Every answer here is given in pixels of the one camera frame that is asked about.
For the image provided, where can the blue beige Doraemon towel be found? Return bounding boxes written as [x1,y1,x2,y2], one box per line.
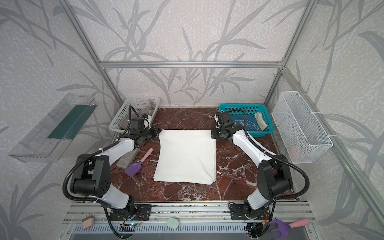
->
[231,113,268,132]

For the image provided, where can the white towel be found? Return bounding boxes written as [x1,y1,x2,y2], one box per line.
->
[154,130,216,185]

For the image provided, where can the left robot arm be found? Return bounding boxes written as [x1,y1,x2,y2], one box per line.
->
[62,117,162,214]

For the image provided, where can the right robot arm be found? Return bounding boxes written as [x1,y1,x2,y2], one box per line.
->
[211,109,310,219]

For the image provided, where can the grey folded towel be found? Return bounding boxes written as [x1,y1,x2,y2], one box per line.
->
[119,108,154,130]

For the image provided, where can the grey plastic basket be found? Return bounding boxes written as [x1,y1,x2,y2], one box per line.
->
[108,95,161,134]

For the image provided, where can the grey flat stone block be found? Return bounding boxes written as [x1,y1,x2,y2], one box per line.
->
[117,148,140,169]

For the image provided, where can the teal plastic basket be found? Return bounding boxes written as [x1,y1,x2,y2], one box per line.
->
[219,104,274,138]

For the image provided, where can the pale green round disc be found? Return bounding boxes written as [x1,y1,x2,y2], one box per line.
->
[167,217,180,230]

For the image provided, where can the beige sponge block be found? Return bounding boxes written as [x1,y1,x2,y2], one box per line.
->
[82,216,95,230]

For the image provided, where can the purple pink fork tool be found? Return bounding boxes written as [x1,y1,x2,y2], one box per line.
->
[268,219,311,240]

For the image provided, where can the white wire mesh basket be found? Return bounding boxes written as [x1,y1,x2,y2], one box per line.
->
[272,91,333,164]

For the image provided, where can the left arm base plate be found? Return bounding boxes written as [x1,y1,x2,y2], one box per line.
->
[109,204,152,221]

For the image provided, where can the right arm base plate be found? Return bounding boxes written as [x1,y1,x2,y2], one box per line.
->
[228,202,271,222]

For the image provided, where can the clear acrylic wall shelf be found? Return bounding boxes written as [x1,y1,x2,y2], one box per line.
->
[9,94,98,163]

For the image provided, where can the aluminium rail frame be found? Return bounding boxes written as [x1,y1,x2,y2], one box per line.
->
[55,201,323,240]

